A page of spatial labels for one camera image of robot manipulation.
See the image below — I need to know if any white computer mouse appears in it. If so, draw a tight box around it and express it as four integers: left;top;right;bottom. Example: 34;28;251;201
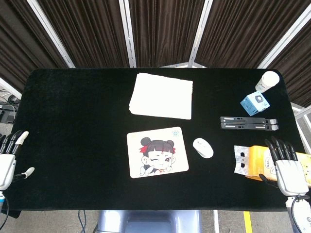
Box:
192;137;214;159

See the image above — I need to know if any black velvet table cloth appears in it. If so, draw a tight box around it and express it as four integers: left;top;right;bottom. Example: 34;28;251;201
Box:
2;67;309;212

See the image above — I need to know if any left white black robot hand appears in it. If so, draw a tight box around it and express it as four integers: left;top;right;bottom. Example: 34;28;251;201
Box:
0;130;35;191

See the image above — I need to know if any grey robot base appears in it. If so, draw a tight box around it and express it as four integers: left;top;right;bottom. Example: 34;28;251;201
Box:
97;210;202;233

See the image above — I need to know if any white folded cloth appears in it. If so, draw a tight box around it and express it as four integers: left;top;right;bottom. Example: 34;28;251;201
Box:
128;72;194;121

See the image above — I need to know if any blue cable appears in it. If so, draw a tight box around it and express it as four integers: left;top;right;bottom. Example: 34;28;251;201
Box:
77;210;87;233

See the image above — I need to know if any white frame post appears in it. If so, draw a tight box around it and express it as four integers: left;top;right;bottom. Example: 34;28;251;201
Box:
257;3;311;69
0;77;22;98
118;0;137;68
26;0;75;68
188;0;214;68
290;101;311;128

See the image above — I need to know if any white small bottle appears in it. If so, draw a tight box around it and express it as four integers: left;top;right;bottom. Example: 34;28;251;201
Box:
254;70;280;93

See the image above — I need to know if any cartoon girl mouse pad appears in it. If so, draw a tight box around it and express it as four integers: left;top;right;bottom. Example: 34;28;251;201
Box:
126;126;190;179

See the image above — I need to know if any dark brown curtain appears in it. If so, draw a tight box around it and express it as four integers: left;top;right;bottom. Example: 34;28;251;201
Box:
195;0;311;68
0;0;69;93
36;0;129;68
128;0;206;68
267;19;311;107

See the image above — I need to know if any black folding laptop stand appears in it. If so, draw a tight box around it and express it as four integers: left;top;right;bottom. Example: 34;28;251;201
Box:
220;116;280;132

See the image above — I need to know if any black power strip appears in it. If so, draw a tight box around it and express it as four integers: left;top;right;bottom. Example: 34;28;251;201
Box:
0;104;18;125

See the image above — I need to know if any white table leg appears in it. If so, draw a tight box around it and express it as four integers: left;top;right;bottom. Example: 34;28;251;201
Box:
213;210;220;233

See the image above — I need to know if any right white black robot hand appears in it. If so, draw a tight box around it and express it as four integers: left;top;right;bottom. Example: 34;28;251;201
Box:
258;135;310;197

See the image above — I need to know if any orange snack bag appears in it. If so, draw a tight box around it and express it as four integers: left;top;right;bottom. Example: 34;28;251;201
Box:
233;145;311;188

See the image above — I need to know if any light blue cube box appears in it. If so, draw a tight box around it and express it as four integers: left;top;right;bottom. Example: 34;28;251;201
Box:
240;91;270;117

